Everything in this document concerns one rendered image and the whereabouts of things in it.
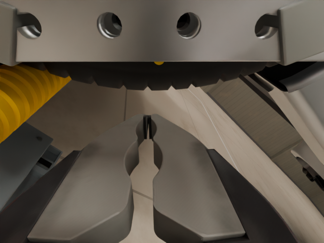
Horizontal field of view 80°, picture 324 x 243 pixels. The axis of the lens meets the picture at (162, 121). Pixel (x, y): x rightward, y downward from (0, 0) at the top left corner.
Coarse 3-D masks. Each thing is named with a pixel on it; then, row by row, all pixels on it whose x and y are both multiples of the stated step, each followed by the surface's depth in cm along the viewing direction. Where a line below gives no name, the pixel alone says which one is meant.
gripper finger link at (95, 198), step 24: (144, 120) 11; (96, 144) 9; (120, 144) 9; (72, 168) 8; (96, 168) 8; (120, 168) 8; (72, 192) 7; (96, 192) 7; (120, 192) 7; (48, 216) 6; (72, 216) 6; (96, 216) 6; (120, 216) 6; (48, 240) 6; (72, 240) 6; (96, 240) 6; (120, 240) 7
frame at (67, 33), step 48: (0, 0) 10; (48, 0) 10; (96, 0) 10; (144, 0) 10; (192, 0) 10; (240, 0) 10; (288, 0) 10; (0, 48) 11; (48, 48) 11; (96, 48) 11; (144, 48) 12; (192, 48) 12; (240, 48) 12; (288, 48) 11
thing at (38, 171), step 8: (48, 152) 62; (56, 152) 63; (40, 160) 55; (48, 160) 58; (56, 160) 60; (32, 168) 53; (40, 168) 55; (48, 168) 55; (32, 176) 54; (40, 176) 55; (24, 184) 51; (32, 184) 53; (16, 192) 49; (8, 200) 46
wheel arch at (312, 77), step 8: (280, 64) 35; (296, 64) 32; (304, 64) 31; (312, 64) 30; (320, 64) 29; (272, 72) 34; (280, 72) 33; (288, 72) 32; (296, 72) 31; (304, 72) 29; (312, 72) 29; (320, 72) 28; (280, 80) 31; (288, 80) 30; (296, 80) 29; (304, 80) 29; (312, 80) 29; (288, 88) 30; (296, 88) 29
